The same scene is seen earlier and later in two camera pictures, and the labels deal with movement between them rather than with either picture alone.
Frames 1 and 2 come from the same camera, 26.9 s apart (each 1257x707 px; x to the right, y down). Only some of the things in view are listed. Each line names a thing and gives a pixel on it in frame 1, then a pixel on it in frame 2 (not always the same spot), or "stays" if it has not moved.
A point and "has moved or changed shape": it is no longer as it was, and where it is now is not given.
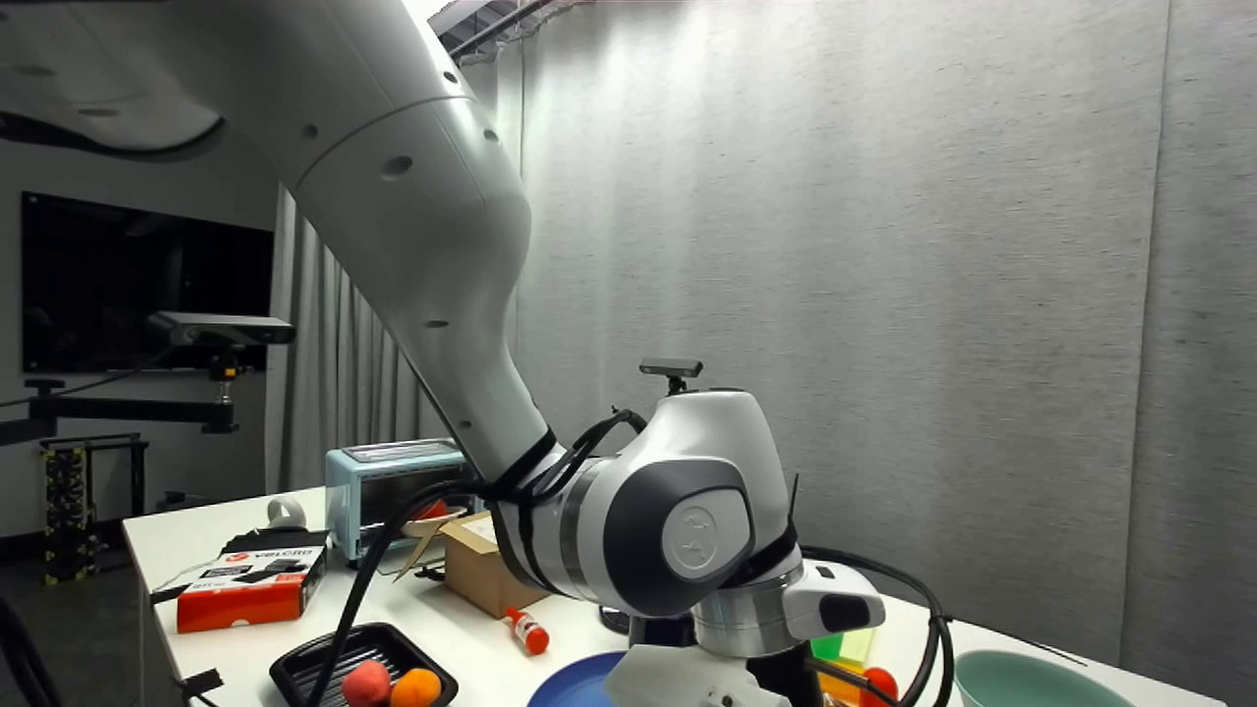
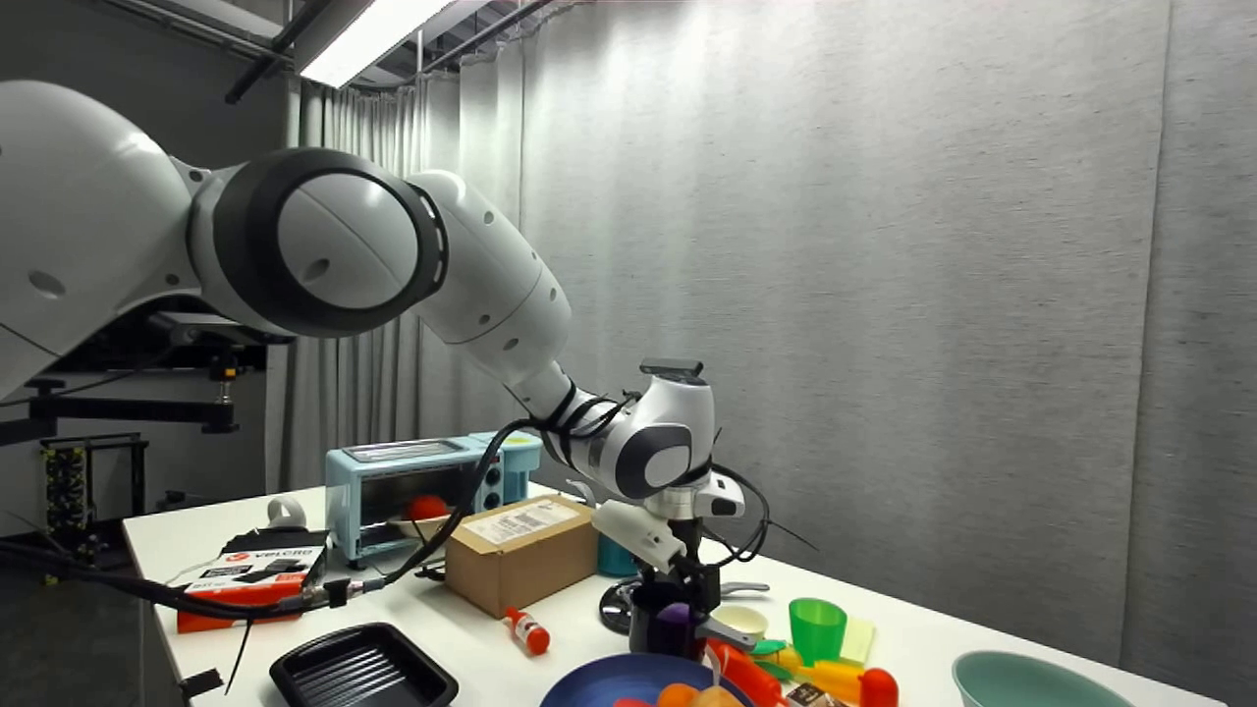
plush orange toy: x=412 y=688 has moved or changed shape
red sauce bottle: x=527 y=632 stays
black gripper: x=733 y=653 to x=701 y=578
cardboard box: x=480 y=569 stays
